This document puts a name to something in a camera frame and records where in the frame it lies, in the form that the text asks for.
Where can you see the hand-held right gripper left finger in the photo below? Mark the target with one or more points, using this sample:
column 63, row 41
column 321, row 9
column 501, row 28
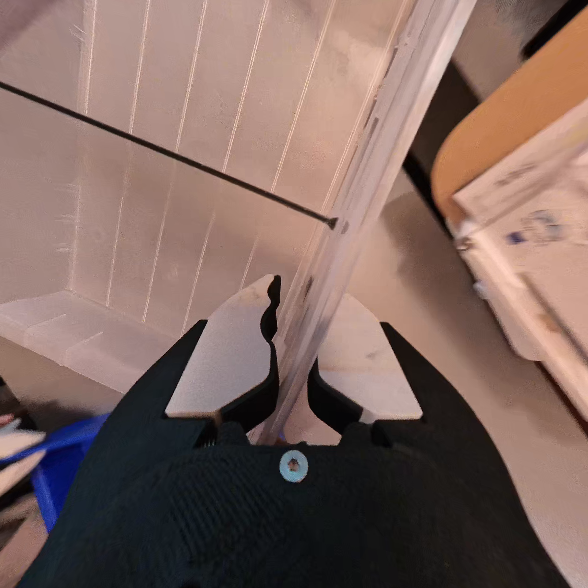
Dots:
column 225, row 363

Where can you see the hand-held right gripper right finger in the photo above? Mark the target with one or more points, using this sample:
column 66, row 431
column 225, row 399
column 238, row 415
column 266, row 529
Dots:
column 367, row 381

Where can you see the clear plastic bin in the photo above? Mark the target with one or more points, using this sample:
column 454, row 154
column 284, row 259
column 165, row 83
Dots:
column 183, row 229

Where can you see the light grey desk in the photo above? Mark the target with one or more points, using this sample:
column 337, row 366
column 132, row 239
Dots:
column 459, row 413

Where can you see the blue plastic bin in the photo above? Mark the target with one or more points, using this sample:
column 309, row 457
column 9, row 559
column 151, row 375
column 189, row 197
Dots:
column 69, row 454

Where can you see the document stand with papers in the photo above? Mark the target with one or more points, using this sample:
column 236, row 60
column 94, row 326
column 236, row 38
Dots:
column 528, row 206

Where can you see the black stand base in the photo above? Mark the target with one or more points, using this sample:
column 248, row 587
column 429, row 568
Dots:
column 441, row 128

